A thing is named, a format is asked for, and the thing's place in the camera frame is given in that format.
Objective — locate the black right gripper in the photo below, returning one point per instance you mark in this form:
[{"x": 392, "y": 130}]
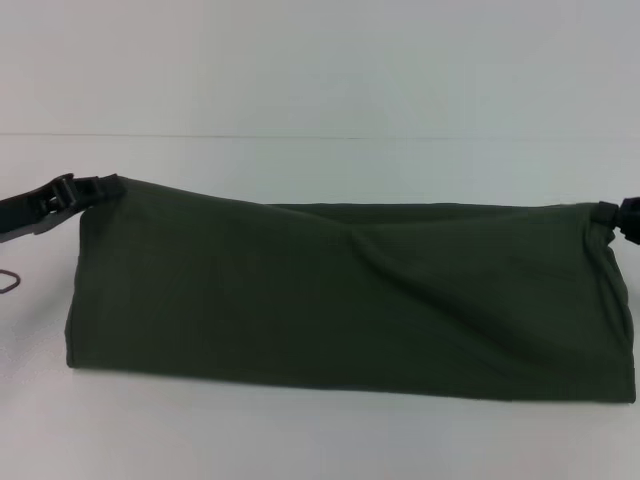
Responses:
[{"x": 630, "y": 220}]

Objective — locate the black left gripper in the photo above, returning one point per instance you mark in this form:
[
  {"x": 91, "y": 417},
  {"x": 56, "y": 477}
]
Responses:
[{"x": 30, "y": 210}]

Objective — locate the dark green t-shirt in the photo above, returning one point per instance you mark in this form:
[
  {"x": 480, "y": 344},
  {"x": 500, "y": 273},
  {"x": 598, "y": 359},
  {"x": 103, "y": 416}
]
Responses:
[{"x": 325, "y": 300}]

